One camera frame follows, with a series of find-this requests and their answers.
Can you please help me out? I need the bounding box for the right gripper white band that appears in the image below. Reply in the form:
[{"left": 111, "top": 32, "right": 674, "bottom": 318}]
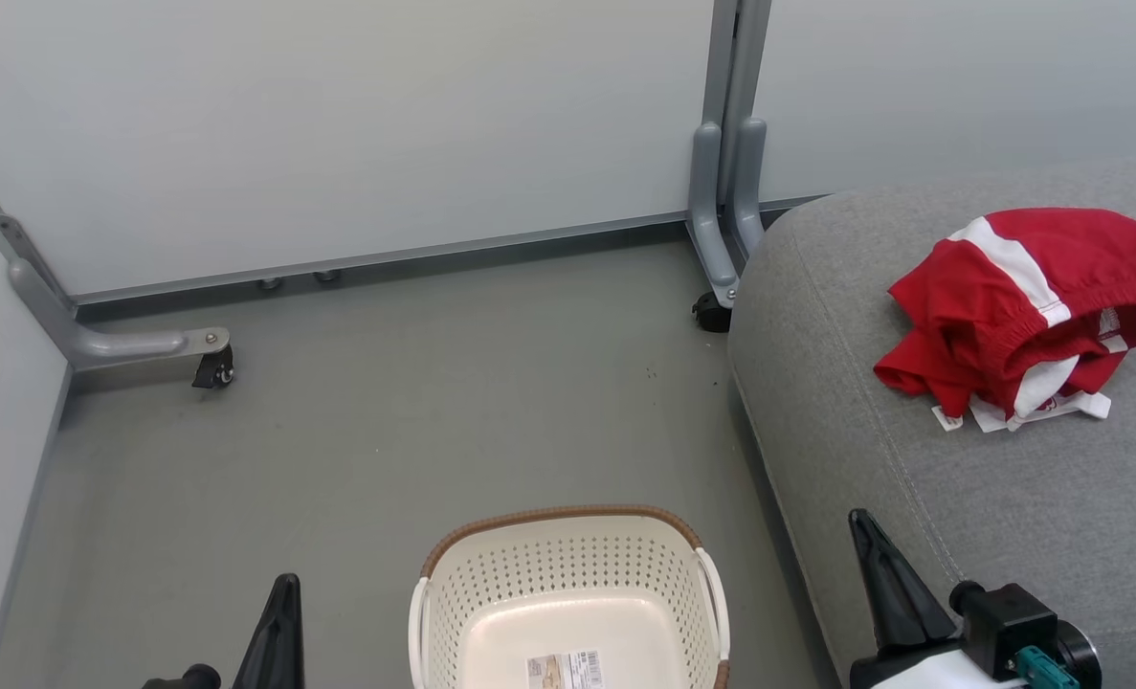
[{"left": 847, "top": 508, "right": 1010, "bottom": 689}]

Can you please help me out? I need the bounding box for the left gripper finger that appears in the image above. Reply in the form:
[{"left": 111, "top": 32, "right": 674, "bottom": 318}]
[
  {"left": 271, "top": 573, "right": 306, "bottom": 689},
  {"left": 233, "top": 575, "right": 292, "bottom": 689}
]

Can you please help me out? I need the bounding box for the red white-striped garment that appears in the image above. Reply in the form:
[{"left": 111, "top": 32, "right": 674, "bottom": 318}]
[{"left": 874, "top": 207, "right": 1136, "bottom": 434}]

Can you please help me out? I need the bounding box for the grey fabric sofa seat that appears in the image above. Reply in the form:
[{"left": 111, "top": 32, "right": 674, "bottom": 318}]
[{"left": 727, "top": 157, "right": 1136, "bottom": 689}]

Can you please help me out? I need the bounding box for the cream perforated laundry basket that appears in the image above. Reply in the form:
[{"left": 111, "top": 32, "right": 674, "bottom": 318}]
[{"left": 408, "top": 504, "right": 732, "bottom": 689}]

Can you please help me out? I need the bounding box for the barcode label sticker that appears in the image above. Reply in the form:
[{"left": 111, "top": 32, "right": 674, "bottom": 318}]
[{"left": 526, "top": 649, "right": 606, "bottom": 689}]

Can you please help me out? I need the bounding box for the black caster wheel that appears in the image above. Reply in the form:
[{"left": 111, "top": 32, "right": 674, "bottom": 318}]
[
  {"left": 691, "top": 290, "right": 734, "bottom": 334},
  {"left": 191, "top": 344, "right": 237, "bottom": 390}
]

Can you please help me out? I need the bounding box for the grey single partition foot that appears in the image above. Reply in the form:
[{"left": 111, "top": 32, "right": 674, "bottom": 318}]
[{"left": 0, "top": 215, "right": 233, "bottom": 374}]

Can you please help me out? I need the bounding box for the grey double partition foot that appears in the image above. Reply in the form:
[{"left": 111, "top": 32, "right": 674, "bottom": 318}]
[{"left": 686, "top": 0, "right": 775, "bottom": 310}]

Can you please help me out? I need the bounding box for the right teal plug black cable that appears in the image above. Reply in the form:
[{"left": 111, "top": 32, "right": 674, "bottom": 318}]
[{"left": 1014, "top": 645, "right": 1081, "bottom": 689}]

